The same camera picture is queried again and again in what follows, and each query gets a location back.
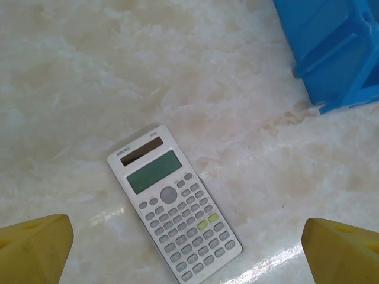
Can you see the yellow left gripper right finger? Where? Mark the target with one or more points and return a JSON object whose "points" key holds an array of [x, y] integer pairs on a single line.
{"points": [[343, 254]]}

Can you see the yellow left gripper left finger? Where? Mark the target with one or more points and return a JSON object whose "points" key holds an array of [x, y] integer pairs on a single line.
{"points": [[32, 251]]}

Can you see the blue plastic bin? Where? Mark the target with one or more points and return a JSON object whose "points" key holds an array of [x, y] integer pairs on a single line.
{"points": [[334, 50]]}

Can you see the white scientific calculator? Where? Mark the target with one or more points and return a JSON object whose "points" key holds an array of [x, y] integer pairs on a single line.
{"points": [[174, 207]]}

